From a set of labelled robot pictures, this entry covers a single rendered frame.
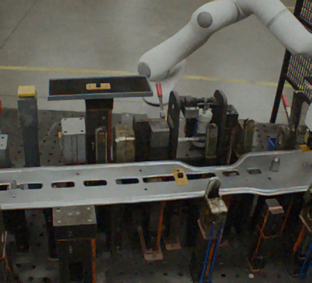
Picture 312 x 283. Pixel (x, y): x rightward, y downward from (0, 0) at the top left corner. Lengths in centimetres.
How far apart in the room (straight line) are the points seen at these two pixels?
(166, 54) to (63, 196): 70
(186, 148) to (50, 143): 73
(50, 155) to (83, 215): 82
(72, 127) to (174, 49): 51
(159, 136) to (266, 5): 57
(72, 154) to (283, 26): 80
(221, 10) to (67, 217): 83
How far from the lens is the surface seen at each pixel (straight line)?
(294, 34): 146
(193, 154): 165
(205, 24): 154
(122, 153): 152
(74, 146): 149
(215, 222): 134
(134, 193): 140
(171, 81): 192
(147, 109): 194
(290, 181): 157
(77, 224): 126
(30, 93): 160
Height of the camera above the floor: 192
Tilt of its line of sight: 33 degrees down
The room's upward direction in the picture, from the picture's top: 5 degrees clockwise
